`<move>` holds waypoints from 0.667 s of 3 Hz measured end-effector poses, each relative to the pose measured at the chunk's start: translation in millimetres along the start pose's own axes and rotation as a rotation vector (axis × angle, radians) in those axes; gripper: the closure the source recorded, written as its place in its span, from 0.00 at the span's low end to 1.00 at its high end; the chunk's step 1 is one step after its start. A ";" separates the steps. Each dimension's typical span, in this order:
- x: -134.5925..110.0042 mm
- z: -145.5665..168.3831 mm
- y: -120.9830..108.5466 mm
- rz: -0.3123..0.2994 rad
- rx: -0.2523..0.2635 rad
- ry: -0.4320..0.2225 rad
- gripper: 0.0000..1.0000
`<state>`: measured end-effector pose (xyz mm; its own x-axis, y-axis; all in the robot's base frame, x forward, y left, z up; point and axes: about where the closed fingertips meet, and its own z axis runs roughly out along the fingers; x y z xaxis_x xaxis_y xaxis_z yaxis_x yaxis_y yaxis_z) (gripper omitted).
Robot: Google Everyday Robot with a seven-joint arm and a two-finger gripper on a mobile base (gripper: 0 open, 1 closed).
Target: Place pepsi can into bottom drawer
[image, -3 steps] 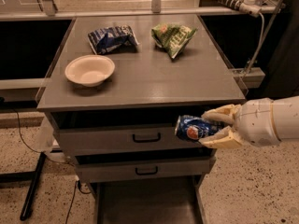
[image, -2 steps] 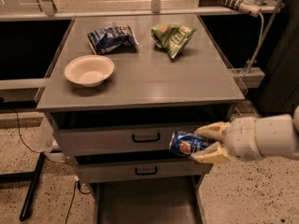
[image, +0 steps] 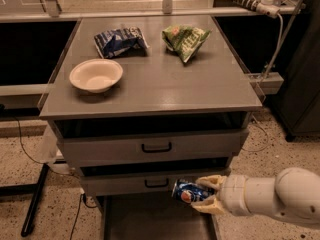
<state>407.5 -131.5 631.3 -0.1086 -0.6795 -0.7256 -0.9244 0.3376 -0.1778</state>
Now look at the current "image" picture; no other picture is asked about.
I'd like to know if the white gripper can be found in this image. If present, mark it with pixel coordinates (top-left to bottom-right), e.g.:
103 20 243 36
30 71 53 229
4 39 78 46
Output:
191 175 249 216

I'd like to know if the blue pepsi can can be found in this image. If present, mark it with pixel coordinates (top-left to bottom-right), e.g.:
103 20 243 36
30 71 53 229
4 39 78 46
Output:
172 179 215 204

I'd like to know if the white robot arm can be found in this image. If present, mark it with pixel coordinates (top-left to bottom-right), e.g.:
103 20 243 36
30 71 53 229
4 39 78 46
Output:
191 167 320 230

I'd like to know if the grey top drawer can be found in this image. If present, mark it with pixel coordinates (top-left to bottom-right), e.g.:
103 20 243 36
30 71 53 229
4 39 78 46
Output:
58 129 249 167

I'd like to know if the grey open bottom drawer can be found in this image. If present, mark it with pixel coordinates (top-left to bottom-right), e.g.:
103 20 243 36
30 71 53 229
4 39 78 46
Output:
98 192 220 240

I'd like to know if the grey middle drawer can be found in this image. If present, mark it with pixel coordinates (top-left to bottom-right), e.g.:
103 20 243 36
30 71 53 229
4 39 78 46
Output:
80 168 231 196

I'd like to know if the grey drawer cabinet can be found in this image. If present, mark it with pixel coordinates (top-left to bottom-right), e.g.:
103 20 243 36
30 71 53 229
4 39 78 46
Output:
38 14 263 240

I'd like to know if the dark side cabinet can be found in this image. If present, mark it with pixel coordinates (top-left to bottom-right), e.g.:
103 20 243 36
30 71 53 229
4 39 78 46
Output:
271 0 320 142

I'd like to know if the green chip bag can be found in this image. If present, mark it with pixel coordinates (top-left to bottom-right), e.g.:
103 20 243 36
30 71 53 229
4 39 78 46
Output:
162 25 211 63

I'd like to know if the white paper bowl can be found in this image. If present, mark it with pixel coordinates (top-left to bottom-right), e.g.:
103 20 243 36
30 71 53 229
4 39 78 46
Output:
69 59 123 93

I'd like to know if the blue chip bag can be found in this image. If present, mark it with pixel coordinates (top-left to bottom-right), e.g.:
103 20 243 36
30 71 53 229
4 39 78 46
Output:
94 27 149 59

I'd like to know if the black metal stand leg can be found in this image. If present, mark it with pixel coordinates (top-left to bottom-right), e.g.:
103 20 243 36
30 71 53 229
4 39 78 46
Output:
0 164 49 237

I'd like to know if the white power strip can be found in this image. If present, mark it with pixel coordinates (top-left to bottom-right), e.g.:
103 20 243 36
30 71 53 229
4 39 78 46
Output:
231 0 280 18

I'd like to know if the black floor cable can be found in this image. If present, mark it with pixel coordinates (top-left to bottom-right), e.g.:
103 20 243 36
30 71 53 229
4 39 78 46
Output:
12 117 44 166

